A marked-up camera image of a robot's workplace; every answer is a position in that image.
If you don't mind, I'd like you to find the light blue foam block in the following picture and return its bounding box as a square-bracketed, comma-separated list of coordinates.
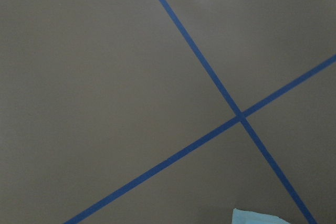
[232, 208, 289, 224]

